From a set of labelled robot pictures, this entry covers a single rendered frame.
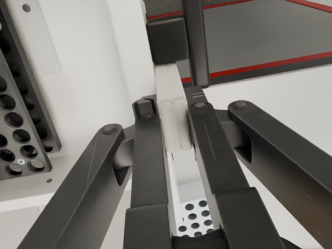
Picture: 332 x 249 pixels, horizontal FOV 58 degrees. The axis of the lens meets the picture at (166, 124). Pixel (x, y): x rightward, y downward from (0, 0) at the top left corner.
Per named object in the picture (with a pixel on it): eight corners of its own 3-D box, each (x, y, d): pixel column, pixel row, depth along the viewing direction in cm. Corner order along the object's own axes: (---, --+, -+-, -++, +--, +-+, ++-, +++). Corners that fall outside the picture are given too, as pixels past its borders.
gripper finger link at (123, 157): (167, 162, 14) (106, 172, 14) (162, 114, 19) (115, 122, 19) (162, 135, 14) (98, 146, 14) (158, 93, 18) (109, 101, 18)
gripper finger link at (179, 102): (172, 102, 15) (186, 100, 15) (164, 61, 21) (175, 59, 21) (180, 152, 16) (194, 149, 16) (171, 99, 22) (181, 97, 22)
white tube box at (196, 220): (232, 171, 43) (239, 188, 40) (240, 212, 47) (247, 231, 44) (149, 192, 44) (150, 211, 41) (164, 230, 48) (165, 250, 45)
